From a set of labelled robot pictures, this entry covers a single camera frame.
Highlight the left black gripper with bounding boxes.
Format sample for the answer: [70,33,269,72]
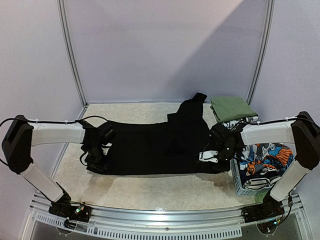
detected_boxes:
[84,143,113,172]

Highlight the black garment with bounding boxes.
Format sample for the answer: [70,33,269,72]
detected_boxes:
[87,93,230,176]

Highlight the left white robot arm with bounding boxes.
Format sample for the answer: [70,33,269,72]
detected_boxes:
[1,115,115,217]

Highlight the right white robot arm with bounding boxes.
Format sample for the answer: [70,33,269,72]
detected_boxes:
[198,111,320,218]

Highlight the folded black white shirt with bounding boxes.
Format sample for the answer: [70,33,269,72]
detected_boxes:
[221,115,259,129]

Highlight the blue orange patterned cloth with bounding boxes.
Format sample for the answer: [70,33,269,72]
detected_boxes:
[236,143,294,177]

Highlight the light blue plastic basket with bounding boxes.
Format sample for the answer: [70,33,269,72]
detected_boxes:
[230,159,271,197]

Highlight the folded green shirt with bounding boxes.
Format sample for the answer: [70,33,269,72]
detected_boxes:
[210,96,258,123]

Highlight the white striped cloth in basket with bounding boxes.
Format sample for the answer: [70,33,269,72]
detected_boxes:
[242,176,281,191]

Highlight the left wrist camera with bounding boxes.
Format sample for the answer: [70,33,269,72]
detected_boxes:
[98,122,116,145]

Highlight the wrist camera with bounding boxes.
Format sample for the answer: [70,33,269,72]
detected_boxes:
[98,122,116,145]
[210,123,228,141]

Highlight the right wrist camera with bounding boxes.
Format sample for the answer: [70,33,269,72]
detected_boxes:
[210,123,228,141]

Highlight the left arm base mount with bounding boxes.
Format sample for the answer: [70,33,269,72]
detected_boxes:
[48,197,93,223]

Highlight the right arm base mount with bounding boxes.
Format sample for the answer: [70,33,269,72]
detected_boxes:
[240,199,285,223]

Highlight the aluminium front rail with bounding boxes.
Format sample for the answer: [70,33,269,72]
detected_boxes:
[22,194,313,240]

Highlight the left aluminium frame post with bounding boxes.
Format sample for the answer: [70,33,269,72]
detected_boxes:
[57,0,88,108]

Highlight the aluminium frame post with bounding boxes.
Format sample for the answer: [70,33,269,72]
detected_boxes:
[57,0,88,108]
[246,0,275,105]

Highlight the right aluminium frame post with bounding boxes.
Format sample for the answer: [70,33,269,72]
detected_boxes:
[246,0,275,105]

